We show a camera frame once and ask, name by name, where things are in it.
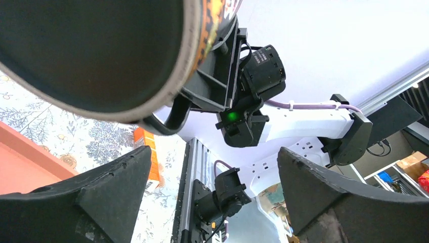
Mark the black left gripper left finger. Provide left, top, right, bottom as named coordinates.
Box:
left=1, top=146, right=151, bottom=242

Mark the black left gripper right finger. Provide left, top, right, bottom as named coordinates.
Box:
left=277, top=147, right=428, bottom=242

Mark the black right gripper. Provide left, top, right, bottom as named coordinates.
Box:
left=181, top=17, right=247, bottom=113

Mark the black mug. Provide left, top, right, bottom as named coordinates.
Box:
left=1, top=1, right=241, bottom=135

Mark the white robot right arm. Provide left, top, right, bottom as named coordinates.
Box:
left=179, top=17, right=372, bottom=166

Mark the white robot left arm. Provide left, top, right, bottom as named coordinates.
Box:
left=1, top=146, right=428, bottom=242

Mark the floral tablecloth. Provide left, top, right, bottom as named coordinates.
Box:
left=1, top=73, right=185, bottom=242

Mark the metal storage shelf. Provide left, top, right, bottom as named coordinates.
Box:
left=364, top=162, right=428, bottom=198

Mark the orange white marker box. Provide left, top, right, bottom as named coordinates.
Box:
left=133, top=127, right=161, bottom=193

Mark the pink rectangular tray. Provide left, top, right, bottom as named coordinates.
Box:
left=1, top=122, right=78, bottom=195

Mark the red patterned bag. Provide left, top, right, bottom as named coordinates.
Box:
left=417, top=170, right=429, bottom=193

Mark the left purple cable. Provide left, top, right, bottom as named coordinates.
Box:
left=213, top=159, right=235, bottom=178

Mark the purple cable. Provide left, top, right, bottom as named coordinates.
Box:
left=213, top=159, right=235, bottom=178
left=265, top=99, right=364, bottom=115

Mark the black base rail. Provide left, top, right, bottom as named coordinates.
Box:
left=170, top=138, right=215, bottom=242

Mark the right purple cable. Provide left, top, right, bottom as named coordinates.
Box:
left=265, top=99, right=364, bottom=115

